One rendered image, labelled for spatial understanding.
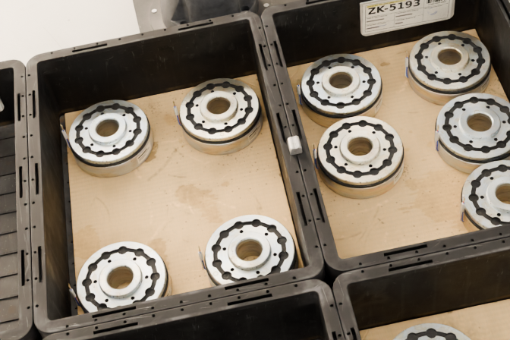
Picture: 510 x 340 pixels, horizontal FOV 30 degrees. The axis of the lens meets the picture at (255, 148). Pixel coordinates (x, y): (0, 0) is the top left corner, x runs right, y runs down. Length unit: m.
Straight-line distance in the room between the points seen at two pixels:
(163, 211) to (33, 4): 0.62
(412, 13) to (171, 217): 0.41
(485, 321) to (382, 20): 0.42
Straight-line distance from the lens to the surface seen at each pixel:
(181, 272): 1.10
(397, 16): 1.26
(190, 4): 1.41
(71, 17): 1.62
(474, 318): 1.06
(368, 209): 1.13
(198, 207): 1.15
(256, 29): 1.19
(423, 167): 1.16
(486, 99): 1.19
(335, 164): 1.13
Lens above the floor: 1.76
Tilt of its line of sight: 51 degrees down
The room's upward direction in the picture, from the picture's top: 10 degrees counter-clockwise
